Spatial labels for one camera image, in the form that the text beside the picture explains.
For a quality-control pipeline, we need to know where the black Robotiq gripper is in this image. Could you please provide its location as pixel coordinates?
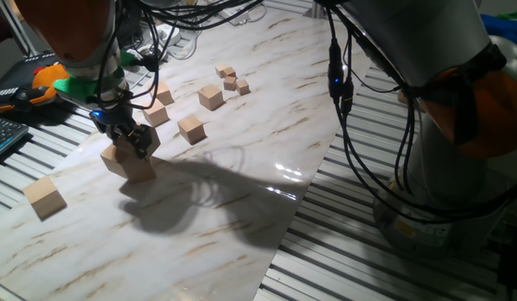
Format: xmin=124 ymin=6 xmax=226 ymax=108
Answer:
xmin=90 ymin=104 xmax=155 ymax=160

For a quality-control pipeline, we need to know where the orange black teach pendant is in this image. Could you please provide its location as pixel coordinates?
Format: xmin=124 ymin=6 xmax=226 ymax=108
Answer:
xmin=0 ymin=52 xmax=71 ymax=115

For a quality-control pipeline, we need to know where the white round puck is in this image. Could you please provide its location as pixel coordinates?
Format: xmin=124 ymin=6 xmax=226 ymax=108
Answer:
xmin=156 ymin=23 xmax=182 ymax=47

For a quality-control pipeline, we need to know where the white marble pattern mat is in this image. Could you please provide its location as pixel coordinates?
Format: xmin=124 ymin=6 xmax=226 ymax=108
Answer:
xmin=0 ymin=6 xmax=371 ymax=301

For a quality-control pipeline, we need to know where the black computer keyboard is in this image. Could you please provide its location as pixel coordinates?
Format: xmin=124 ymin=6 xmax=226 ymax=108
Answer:
xmin=0 ymin=118 xmax=30 ymax=164

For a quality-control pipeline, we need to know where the grey slanted metal pole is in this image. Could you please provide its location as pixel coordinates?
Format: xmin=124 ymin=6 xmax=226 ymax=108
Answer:
xmin=0 ymin=0 xmax=38 ymax=58

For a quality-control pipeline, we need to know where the white power strip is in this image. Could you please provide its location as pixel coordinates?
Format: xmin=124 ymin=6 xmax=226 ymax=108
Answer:
xmin=218 ymin=3 xmax=251 ymax=25

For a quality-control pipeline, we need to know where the blue bag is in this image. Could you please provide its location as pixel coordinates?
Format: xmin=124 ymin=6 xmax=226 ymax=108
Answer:
xmin=482 ymin=14 xmax=517 ymax=48

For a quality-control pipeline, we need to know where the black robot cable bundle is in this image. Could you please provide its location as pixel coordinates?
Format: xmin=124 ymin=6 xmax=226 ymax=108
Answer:
xmin=86 ymin=0 xmax=517 ymax=225

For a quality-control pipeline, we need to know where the aluminium profile post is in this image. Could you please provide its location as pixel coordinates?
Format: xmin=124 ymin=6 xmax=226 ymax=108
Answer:
xmin=304 ymin=2 xmax=327 ymax=20

